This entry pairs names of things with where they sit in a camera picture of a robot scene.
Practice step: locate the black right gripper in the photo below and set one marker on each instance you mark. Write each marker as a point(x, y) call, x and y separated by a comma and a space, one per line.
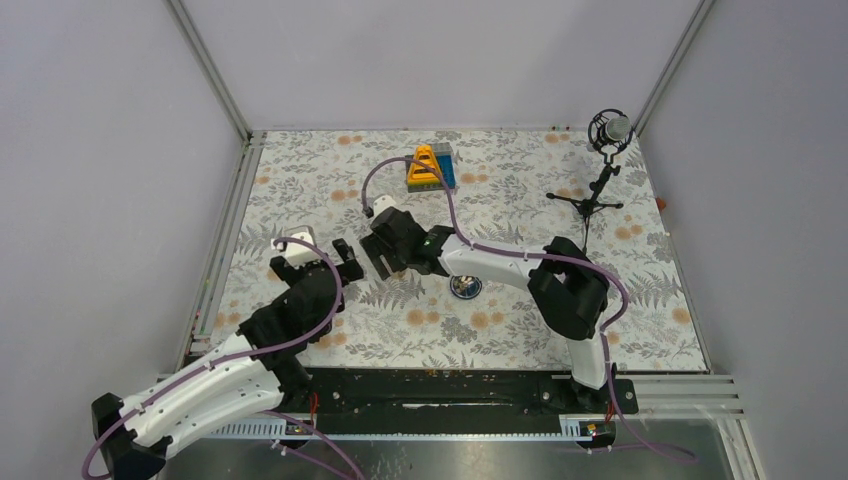
point(376, 248)

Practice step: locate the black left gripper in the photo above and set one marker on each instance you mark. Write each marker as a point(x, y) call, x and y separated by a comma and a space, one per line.
point(292, 273)

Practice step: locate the round clear blue pill case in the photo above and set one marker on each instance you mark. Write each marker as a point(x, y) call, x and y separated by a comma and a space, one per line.
point(465, 287)

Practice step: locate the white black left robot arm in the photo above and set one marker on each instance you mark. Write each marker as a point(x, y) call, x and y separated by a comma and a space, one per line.
point(252, 370)

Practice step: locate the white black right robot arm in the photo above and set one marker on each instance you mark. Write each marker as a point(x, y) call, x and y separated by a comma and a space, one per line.
point(569, 295)

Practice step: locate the yellow pyramid toy on blocks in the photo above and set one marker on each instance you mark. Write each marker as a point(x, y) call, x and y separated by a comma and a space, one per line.
point(430, 166)

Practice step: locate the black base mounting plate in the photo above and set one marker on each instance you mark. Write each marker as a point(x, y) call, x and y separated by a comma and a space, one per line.
point(442, 397)

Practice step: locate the floral patterned table mat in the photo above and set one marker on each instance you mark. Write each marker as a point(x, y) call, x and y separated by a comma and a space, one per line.
point(513, 187)

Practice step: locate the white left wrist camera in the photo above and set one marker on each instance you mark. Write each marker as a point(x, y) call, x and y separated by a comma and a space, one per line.
point(293, 240)

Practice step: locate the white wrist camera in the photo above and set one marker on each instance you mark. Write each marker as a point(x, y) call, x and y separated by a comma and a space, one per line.
point(293, 240)
point(379, 205)

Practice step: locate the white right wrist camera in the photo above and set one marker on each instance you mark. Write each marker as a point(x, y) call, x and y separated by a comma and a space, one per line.
point(379, 205)

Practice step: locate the white slotted cable duct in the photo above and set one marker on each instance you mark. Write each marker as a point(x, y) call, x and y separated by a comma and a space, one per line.
point(557, 428)

